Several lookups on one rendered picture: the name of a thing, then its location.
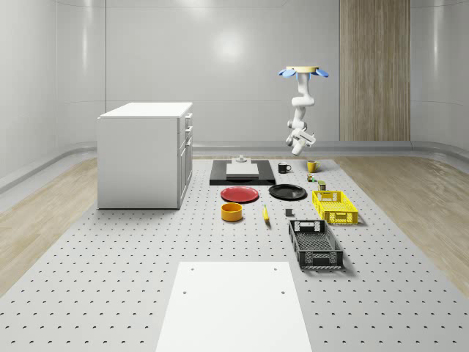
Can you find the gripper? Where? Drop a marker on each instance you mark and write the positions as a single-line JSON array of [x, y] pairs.
[[307, 138]]

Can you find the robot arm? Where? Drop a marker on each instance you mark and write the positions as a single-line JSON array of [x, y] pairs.
[[302, 100]]

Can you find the yellow mug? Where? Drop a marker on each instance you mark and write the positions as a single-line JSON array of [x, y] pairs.
[[311, 166]]

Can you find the black mug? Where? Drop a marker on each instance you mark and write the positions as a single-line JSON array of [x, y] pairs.
[[283, 168]]

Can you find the puzzle cube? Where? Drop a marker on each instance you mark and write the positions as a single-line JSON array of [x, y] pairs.
[[311, 178]]

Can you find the flat-sided can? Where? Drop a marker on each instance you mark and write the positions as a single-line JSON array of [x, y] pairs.
[[321, 185]]

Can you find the black plate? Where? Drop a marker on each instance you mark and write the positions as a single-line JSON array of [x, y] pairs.
[[287, 192]]

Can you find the grey cube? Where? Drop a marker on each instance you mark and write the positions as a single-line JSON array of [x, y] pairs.
[[289, 212]]

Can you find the banana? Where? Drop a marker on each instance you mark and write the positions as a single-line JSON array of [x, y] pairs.
[[266, 214]]

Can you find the yellow basket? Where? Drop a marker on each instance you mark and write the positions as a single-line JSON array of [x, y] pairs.
[[346, 216]]

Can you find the red plate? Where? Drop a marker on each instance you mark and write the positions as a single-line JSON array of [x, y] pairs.
[[239, 194]]

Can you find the yellow bowl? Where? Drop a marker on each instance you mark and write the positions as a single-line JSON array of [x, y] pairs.
[[231, 214]]

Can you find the dark grey basket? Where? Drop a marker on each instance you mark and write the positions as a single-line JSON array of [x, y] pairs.
[[322, 259]]

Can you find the white cabinet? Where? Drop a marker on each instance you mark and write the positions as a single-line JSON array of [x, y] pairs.
[[139, 161]]

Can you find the white board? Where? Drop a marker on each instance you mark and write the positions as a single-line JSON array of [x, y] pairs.
[[234, 308]]

